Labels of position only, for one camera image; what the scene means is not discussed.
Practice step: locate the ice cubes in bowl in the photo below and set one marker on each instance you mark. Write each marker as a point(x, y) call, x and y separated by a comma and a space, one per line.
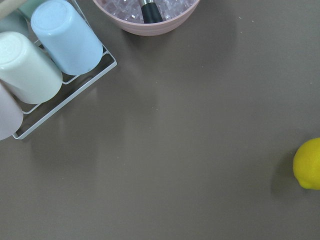
point(130, 10)

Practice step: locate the black handled metal scoop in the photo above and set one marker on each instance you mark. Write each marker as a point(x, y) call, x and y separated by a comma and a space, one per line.
point(150, 12)

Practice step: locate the pink ribbed bowl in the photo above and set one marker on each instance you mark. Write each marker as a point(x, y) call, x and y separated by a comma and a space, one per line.
point(148, 29)

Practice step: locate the white wire cup rack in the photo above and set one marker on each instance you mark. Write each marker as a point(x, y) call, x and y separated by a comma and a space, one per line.
point(72, 85)

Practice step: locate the pale mint plastic cup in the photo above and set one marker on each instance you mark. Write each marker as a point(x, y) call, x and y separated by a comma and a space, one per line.
point(26, 70)

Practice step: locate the green plastic cup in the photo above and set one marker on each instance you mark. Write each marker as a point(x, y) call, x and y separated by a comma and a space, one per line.
point(28, 8)

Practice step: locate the light blue plastic cup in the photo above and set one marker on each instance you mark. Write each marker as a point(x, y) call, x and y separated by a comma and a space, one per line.
point(68, 39)

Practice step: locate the yellow lemon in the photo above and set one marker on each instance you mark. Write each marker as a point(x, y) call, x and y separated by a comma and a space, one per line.
point(306, 164)

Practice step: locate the pale pink plastic cup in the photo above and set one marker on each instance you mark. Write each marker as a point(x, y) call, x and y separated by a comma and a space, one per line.
point(11, 115)

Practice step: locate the grey blue plastic cup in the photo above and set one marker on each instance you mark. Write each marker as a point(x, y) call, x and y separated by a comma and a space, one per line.
point(14, 22)

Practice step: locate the wooden rack handle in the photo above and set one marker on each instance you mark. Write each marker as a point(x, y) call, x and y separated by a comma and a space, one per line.
point(8, 6)

